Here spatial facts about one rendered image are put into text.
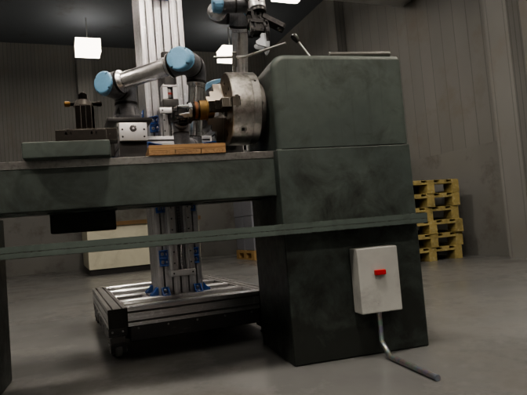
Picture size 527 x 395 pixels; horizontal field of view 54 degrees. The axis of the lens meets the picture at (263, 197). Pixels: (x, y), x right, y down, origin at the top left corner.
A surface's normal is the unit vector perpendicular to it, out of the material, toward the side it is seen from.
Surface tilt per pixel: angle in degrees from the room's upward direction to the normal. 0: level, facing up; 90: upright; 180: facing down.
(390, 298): 90
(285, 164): 90
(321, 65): 90
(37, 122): 90
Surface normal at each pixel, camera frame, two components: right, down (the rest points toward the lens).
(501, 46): -0.93, 0.06
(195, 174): 0.26, -0.07
